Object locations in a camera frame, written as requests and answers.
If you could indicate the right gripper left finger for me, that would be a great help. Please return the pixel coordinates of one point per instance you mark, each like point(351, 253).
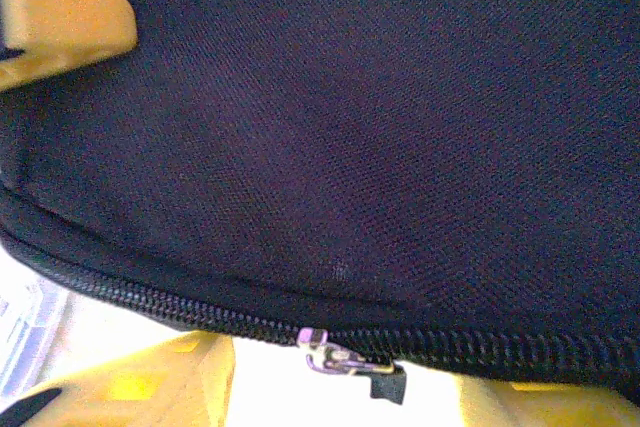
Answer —
point(150, 387)

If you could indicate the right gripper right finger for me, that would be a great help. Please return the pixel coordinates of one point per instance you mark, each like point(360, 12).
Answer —
point(550, 409)

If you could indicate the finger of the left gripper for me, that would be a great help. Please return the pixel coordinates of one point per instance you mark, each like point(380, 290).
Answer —
point(65, 12)

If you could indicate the black student backpack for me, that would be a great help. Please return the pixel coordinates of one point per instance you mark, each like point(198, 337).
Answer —
point(350, 122)

